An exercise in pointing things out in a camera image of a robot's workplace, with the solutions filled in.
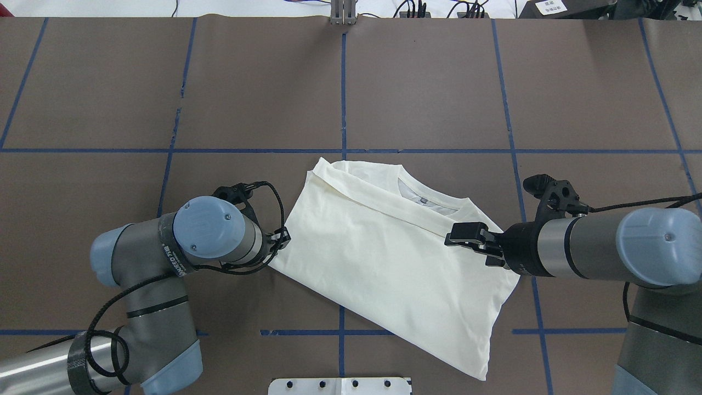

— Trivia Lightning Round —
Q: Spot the aluminium frame post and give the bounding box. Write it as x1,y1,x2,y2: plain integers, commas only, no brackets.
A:
329,0,358,26

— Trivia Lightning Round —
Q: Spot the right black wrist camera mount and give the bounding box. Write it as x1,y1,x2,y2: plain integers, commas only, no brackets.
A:
523,173,590,223

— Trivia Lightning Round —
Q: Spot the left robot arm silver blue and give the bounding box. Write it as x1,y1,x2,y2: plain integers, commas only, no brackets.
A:
2,196,290,394

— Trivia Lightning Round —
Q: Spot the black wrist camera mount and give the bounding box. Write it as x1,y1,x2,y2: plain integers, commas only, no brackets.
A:
523,173,590,223
212,183,259,224

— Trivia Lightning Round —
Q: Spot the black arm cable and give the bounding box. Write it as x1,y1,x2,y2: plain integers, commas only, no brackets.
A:
27,181,286,385

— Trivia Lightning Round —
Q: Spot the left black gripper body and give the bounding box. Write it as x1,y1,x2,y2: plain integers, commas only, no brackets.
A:
255,232,278,267

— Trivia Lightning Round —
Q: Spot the white central support column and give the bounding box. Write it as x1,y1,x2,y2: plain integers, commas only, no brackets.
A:
268,377,413,394

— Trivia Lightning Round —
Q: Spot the cream long-sleeve cat shirt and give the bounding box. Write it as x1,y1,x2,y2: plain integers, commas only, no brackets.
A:
271,158,519,381

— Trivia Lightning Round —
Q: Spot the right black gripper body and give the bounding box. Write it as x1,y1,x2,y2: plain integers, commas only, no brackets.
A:
496,222,544,276

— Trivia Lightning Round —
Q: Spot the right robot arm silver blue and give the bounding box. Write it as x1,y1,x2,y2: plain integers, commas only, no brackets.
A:
444,207,701,394

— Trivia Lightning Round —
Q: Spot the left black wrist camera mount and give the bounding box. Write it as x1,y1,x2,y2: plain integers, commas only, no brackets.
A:
212,183,259,224

